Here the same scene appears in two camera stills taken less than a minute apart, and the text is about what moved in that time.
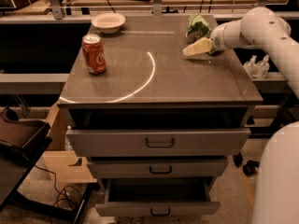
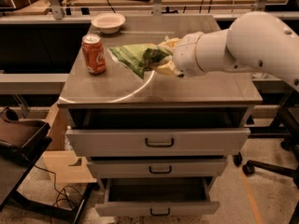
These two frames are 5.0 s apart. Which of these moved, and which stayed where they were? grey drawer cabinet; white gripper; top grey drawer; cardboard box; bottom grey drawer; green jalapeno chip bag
Moved: white gripper; green jalapeno chip bag
Stayed: bottom grey drawer; top grey drawer; grey drawer cabinet; cardboard box
